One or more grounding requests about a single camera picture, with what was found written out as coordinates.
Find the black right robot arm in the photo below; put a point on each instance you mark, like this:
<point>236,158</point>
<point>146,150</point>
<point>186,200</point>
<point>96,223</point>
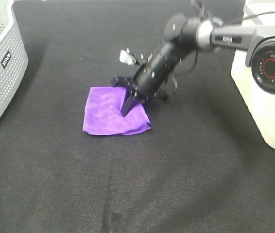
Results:
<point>183,35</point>

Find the black table cloth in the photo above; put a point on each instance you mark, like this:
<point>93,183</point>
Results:
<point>203,167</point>

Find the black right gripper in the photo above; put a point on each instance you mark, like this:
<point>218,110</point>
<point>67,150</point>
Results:
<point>150,75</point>

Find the purple towel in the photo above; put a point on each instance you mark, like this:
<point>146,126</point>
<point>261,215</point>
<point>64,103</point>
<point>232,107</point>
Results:
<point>102,113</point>

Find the white plastic bin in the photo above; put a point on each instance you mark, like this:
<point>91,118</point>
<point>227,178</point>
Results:
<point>260,104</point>

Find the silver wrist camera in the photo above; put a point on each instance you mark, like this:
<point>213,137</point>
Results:
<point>128,58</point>

